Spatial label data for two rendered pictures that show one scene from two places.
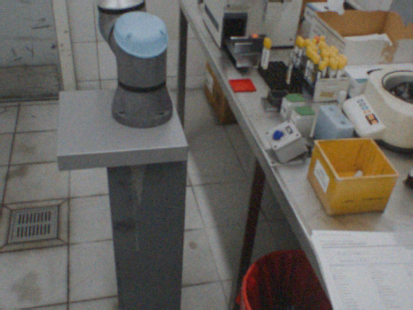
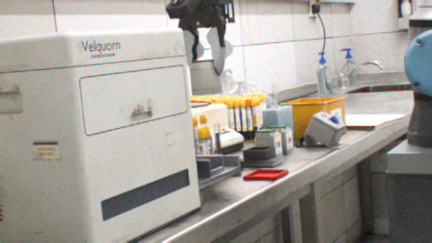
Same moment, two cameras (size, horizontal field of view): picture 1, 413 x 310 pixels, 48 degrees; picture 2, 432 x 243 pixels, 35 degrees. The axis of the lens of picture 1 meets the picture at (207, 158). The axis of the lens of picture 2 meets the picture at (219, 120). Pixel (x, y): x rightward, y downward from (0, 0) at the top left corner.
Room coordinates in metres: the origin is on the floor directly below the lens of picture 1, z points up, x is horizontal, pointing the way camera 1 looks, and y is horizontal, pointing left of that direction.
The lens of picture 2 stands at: (2.24, 0.80, 1.14)
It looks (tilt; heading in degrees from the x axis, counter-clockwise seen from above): 6 degrees down; 225
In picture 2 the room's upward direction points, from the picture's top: 5 degrees counter-clockwise
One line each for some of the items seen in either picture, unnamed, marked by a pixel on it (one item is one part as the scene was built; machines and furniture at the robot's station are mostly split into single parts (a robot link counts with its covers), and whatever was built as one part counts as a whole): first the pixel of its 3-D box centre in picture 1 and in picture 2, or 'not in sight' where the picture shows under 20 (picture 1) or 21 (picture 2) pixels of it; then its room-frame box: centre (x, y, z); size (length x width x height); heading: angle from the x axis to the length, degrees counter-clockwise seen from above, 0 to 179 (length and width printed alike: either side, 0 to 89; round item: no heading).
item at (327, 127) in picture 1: (331, 133); (278, 127); (0.95, -0.29, 0.92); 0.10 x 0.07 x 0.10; 17
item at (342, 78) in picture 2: not in sight; (363, 73); (-0.65, -1.08, 0.94); 0.24 x 0.17 x 0.14; 106
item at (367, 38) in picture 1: (364, 45); not in sight; (1.45, -0.48, 0.95); 0.29 x 0.25 x 0.15; 106
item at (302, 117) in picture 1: (301, 121); (280, 139); (1.02, -0.23, 0.91); 0.05 x 0.04 x 0.07; 106
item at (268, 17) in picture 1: (272, 10); (206, 78); (1.32, -0.15, 1.08); 0.05 x 0.04 x 0.06; 103
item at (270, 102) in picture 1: (278, 100); (259, 156); (1.15, -0.19, 0.89); 0.09 x 0.05 x 0.04; 104
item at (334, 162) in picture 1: (349, 175); (313, 119); (0.79, -0.31, 0.92); 0.13 x 0.13 x 0.10; 13
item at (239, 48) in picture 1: (239, 44); (197, 173); (1.44, -0.07, 0.92); 0.21 x 0.07 x 0.05; 16
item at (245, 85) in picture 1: (242, 85); (266, 175); (1.24, -0.09, 0.88); 0.07 x 0.07 x 0.01; 16
